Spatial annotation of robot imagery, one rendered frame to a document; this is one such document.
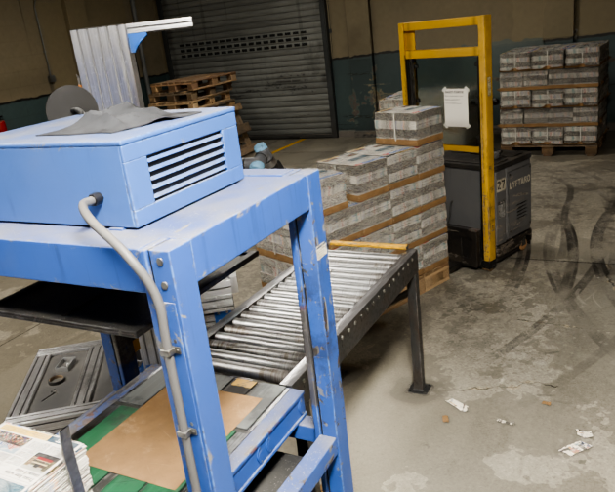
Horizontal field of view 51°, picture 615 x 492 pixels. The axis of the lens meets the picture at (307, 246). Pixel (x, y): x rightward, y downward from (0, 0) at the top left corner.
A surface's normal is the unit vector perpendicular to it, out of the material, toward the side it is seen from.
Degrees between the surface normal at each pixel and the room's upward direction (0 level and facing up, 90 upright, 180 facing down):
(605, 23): 90
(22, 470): 2
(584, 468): 0
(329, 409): 90
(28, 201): 90
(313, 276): 90
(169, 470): 0
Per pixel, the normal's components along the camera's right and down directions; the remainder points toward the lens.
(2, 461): -0.12, -0.93
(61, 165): -0.45, 0.34
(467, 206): -0.74, 0.30
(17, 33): 0.88, 0.06
